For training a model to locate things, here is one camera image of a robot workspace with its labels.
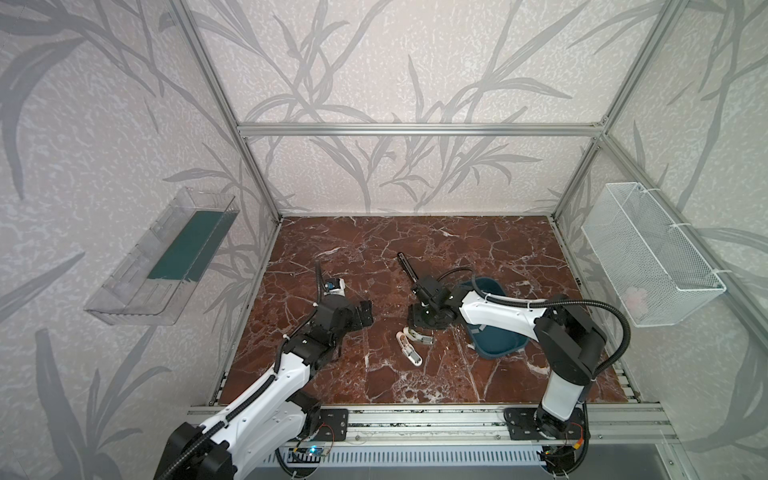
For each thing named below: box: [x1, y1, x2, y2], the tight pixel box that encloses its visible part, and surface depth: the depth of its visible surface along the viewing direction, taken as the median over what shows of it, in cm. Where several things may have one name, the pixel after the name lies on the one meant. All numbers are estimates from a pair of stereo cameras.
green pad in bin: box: [147, 210, 240, 282], surface depth 68 cm
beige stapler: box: [403, 326, 435, 345], surface depth 88 cm
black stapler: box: [397, 252, 419, 283], surface depth 105 cm
